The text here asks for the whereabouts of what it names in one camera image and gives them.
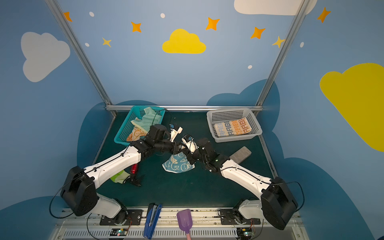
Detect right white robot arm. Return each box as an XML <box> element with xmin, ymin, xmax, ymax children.
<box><xmin>182</xmin><ymin>137</ymin><xmax>299</xmax><ymax>230</ymax></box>

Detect orange striped rabbit towel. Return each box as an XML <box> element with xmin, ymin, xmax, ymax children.
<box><xmin>214</xmin><ymin>118</ymin><xmax>252</xmax><ymax>137</ymax></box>

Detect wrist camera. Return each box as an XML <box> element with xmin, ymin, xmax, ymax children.
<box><xmin>182</xmin><ymin>135</ymin><xmax>198</xmax><ymax>153</ymax></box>
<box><xmin>170</xmin><ymin>124</ymin><xmax>183</xmax><ymax>142</ymax></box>

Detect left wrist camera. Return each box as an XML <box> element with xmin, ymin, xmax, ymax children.
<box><xmin>170</xmin><ymin>124</ymin><xmax>183</xmax><ymax>142</ymax></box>

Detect right green circuit board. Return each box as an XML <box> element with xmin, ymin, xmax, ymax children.
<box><xmin>236</xmin><ymin>228</ymin><xmax>255</xmax><ymax>240</ymax></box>

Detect orange cream patterned towel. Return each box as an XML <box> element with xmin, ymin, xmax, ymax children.
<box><xmin>126</xmin><ymin>127</ymin><xmax>148</xmax><ymax>142</ymax></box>

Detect grey sponge block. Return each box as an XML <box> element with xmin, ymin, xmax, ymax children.
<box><xmin>230</xmin><ymin>146</ymin><xmax>252</xmax><ymax>164</ymax></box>

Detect blue stapler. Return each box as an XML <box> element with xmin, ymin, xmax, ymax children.
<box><xmin>143</xmin><ymin>203</ymin><xmax>163</xmax><ymax>240</ymax></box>

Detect teal plastic basket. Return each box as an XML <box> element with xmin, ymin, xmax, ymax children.
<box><xmin>114</xmin><ymin>106</ymin><xmax>166</xmax><ymax>146</ymax></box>

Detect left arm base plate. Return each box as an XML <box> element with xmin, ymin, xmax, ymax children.
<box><xmin>100</xmin><ymin>209</ymin><xmax>143</xmax><ymax>226</ymax></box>

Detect left green circuit board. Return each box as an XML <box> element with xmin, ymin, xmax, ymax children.
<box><xmin>110</xmin><ymin>229</ymin><xmax>129</xmax><ymax>237</ymax></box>

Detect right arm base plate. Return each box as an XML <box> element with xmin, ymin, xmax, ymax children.
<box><xmin>218</xmin><ymin>209</ymin><xmax>261</xmax><ymax>225</ymax></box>

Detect blue rabbit pattern towel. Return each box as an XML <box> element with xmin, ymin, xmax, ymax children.
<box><xmin>162</xmin><ymin>153</ymin><xmax>195</xmax><ymax>174</ymax></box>

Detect red handled tool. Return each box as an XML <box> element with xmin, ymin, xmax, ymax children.
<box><xmin>130</xmin><ymin>164</ymin><xmax>139</xmax><ymax>175</ymax></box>

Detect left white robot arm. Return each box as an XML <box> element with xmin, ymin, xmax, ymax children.
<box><xmin>61</xmin><ymin>124</ymin><xmax>185</xmax><ymax>224</ymax></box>

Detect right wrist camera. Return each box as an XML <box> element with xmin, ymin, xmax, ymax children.
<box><xmin>182</xmin><ymin>135</ymin><xmax>198</xmax><ymax>153</ymax></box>

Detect plain mint green towel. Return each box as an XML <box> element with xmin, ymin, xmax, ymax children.
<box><xmin>131</xmin><ymin>107</ymin><xmax>164</xmax><ymax>134</ymax></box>

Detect purple plastic scoop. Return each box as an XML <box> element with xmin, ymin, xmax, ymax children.
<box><xmin>177</xmin><ymin>209</ymin><xmax>193</xmax><ymax>240</ymax></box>

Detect grey plastic basket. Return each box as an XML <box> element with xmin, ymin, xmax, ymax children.
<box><xmin>207</xmin><ymin>108</ymin><xmax>263</xmax><ymax>143</ymax></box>

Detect green circuit board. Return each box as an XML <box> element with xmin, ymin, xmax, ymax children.
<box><xmin>236</xmin><ymin>228</ymin><xmax>255</xmax><ymax>240</ymax></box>
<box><xmin>110</xmin><ymin>229</ymin><xmax>129</xmax><ymax>237</ymax></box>

